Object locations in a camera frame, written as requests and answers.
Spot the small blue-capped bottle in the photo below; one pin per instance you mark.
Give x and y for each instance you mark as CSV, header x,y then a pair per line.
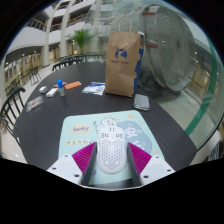
x,y
61,90

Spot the white perforated computer mouse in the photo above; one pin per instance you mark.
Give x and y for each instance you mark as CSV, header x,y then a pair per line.
x,y
111,151

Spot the group of black chairs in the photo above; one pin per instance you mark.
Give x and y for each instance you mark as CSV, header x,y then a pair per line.
x,y
76,57

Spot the light green printed mouse pad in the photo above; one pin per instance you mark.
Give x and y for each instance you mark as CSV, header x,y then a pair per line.
x,y
76,141

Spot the grey soft pouch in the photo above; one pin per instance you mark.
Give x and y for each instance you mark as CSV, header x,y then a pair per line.
x,y
141,102

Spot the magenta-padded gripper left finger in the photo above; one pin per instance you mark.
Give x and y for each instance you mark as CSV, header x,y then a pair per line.
x,y
66,166

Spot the orange flat card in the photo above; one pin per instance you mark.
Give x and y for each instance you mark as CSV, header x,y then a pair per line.
x,y
73,85

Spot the white and blue packet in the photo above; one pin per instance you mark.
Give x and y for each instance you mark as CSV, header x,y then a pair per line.
x,y
94,88

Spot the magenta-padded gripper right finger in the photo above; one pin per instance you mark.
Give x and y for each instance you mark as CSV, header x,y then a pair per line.
x,y
156,168

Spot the clear plastic packet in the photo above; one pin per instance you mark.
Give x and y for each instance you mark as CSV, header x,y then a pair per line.
x,y
34,103

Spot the small white box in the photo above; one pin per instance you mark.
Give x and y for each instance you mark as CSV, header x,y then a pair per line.
x,y
43,89

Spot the large grey cylindrical exhibit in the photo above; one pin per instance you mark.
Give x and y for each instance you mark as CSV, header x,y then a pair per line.
x,y
173,46

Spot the black spindle-back chair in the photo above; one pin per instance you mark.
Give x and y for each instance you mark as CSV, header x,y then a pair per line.
x,y
6,106

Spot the brown flat packet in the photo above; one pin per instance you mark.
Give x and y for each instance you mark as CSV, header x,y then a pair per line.
x,y
55,85

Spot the group of dark chairs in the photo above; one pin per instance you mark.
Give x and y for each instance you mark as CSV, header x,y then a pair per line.
x,y
33,73

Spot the white rectangular box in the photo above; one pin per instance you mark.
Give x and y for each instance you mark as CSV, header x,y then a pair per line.
x,y
52,93

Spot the potted green palm plant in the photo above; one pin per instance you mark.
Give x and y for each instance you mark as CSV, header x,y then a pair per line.
x,y
81,37

